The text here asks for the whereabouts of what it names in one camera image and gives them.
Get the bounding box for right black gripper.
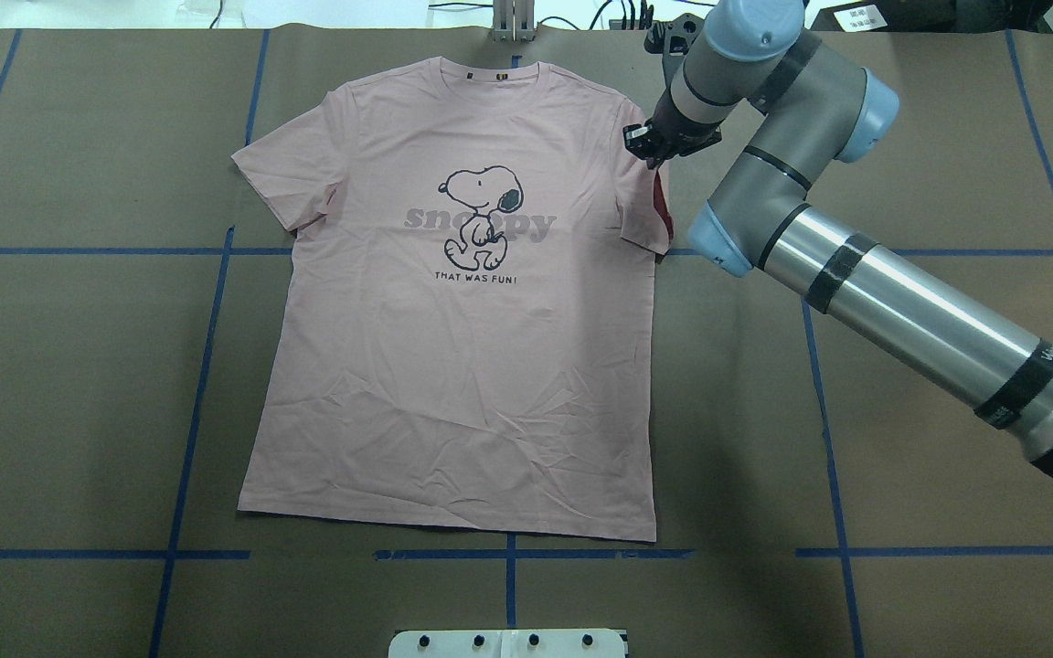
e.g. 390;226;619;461
622;91;720;167

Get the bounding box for pink Snoopy t-shirt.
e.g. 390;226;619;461
231;58;673;543

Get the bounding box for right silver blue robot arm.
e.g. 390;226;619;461
623;1;1053;478

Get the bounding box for black box with label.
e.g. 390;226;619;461
804;1;958;33

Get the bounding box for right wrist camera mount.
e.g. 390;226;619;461
643;13;706;86

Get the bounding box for black cable bundle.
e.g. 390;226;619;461
536;0;665;29

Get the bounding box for aluminium frame post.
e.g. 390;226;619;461
490;0;537;42

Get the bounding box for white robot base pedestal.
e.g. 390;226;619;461
388;629;630;657

